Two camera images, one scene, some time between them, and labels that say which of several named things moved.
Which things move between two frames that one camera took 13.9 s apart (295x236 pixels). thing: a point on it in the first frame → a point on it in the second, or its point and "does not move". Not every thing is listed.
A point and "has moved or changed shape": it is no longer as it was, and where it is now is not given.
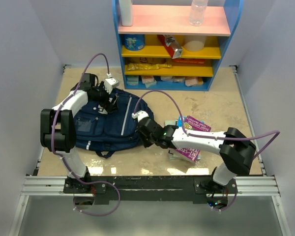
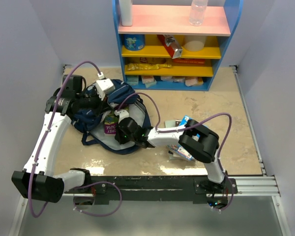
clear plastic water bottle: [197, 12] does not move
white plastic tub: [194, 43] does not move
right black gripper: [146, 144] → [118, 136]
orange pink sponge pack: [194, 82] does not move
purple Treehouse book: [193, 124] has moved or changed shape
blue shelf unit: [162, 51] does not move
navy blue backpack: [105, 133] has moved or changed shape
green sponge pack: [132, 80] does not move
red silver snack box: [174, 49] does not move
